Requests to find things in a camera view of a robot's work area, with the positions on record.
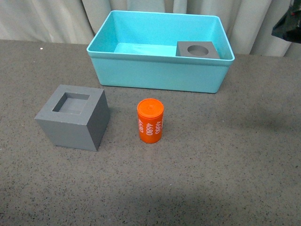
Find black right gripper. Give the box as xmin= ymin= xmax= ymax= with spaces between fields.
xmin=271 ymin=0 xmax=301 ymax=42

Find gray block round hole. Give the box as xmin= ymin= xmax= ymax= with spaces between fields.
xmin=176 ymin=41 xmax=220 ymax=59

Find orange cylinder 4680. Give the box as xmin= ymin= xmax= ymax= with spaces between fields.
xmin=137 ymin=98 xmax=164 ymax=144

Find gray block square hole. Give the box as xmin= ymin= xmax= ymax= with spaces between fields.
xmin=35 ymin=85 xmax=110 ymax=151

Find blue plastic box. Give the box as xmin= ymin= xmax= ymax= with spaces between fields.
xmin=87 ymin=10 xmax=235 ymax=93

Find white curtain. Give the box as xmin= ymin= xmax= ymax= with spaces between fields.
xmin=0 ymin=0 xmax=301 ymax=59

